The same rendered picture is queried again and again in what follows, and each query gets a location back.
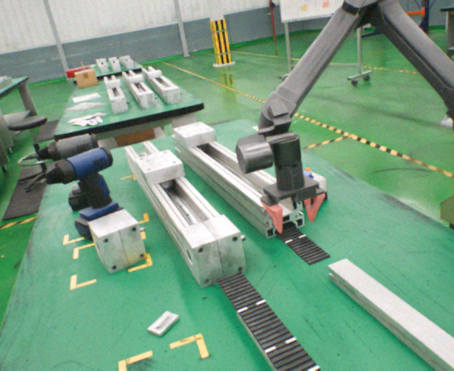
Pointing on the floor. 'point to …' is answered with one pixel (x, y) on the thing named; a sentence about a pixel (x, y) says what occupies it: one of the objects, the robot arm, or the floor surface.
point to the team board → (291, 11)
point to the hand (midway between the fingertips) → (295, 223)
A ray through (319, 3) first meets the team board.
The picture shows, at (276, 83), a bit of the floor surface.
